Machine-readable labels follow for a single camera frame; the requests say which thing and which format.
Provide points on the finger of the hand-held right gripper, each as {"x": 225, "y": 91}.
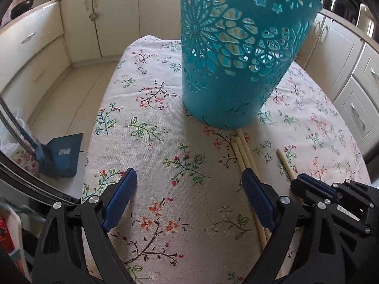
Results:
{"x": 305, "y": 190}
{"x": 318, "y": 182}

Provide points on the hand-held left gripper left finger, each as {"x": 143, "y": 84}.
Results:
{"x": 118, "y": 201}

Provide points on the small metal cabinet lock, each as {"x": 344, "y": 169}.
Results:
{"x": 93, "y": 16}

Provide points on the blue and cream shelf rack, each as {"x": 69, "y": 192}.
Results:
{"x": 22, "y": 242}

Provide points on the red floral cloth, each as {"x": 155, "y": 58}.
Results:
{"x": 6, "y": 233}

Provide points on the blue dustpan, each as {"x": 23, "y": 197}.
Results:
{"x": 60, "y": 153}

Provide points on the cream base cabinet with doors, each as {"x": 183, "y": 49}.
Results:
{"x": 118, "y": 14}

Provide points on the clear plastic bag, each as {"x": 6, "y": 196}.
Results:
{"x": 9, "y": 145}

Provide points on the cream two-drawer base cabinet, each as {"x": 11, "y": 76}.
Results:
{"x": 32, "y": 50}

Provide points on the teal perforated plastic basket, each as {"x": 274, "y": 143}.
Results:
{"x": 225, "y": 103}

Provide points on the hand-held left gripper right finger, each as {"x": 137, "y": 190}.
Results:
{"x": 257, "y": 195}

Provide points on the white electric water boiler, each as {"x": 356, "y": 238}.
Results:
{"x": 367, "y": 20}

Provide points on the cream panelled drawer cabinet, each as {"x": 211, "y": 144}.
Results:
{"x": 340, "y": 59}

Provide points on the pale wooden chopstick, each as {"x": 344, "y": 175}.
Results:
{"x": 239, "y": 161}
{"x": 241, "y": 153}
{"x": 244, "y": 145}
{"x": 285, "y": 164}

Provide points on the black rice cooker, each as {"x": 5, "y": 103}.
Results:
{"x": 340, "y": 4}

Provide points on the floral tablecloth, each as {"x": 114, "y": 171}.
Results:
{"x": 177, "y": 124}

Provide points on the black wok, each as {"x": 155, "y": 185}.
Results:
{"x": 22, "y": 6}

